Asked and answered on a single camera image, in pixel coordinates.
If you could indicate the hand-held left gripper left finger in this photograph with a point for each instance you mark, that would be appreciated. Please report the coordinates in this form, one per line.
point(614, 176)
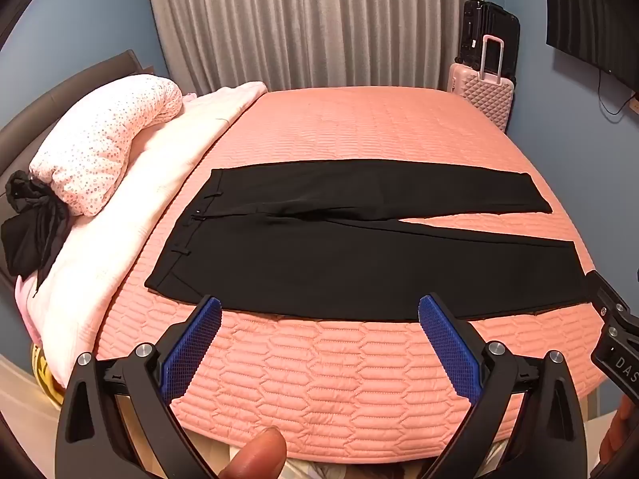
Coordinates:
point(192, 349)

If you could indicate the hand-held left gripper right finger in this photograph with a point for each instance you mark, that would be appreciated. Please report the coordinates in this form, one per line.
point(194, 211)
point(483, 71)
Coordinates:
point(447, 349)

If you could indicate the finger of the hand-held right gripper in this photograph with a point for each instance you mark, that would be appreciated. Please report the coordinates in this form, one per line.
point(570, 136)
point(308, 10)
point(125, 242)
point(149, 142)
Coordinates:
point(606, 292)

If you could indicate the black pants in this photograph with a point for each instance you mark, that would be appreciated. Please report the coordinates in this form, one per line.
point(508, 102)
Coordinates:
point(349, 269)

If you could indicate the person's right hand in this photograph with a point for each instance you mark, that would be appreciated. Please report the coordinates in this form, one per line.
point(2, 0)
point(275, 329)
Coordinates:
point(619, 424)

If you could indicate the person's left hand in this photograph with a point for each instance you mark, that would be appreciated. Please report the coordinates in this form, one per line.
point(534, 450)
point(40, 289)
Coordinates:
point(259, 454)

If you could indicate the yellow object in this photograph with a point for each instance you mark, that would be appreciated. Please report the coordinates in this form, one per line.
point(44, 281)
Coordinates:
point(42, 374)

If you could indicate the printed bed sheet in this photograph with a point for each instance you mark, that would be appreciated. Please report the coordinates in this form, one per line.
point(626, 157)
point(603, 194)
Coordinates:
point(324, 470)

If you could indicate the light pink blanket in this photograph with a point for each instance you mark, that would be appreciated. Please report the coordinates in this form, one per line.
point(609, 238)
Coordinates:
point(150, 174)

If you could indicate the black garment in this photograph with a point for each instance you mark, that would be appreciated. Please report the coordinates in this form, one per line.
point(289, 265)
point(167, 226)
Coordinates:
point(35, 229)

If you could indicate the pink suitcase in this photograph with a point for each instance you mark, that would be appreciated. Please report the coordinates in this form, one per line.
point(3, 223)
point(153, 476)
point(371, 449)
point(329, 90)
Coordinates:
point(484, 95)

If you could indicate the floral pink pillow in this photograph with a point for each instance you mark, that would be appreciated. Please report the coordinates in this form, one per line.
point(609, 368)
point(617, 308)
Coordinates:
point(110, 129)

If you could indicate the pink quilted bedspread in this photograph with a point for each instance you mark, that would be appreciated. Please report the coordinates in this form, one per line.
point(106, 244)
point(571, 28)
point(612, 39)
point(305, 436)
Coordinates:
point(349, 124)

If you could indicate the black suitcase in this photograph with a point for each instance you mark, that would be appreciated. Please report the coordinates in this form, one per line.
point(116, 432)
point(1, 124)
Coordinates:
point(491, 20)

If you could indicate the grey headboard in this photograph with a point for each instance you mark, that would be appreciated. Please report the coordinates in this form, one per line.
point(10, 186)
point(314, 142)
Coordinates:
point(75, 77)

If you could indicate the grey curtain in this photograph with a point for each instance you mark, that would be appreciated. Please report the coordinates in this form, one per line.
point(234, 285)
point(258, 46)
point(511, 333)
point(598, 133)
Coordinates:
point(309, 20)

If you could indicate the wall television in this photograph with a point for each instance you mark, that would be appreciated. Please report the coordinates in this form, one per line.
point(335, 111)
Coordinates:
point(589, 10)

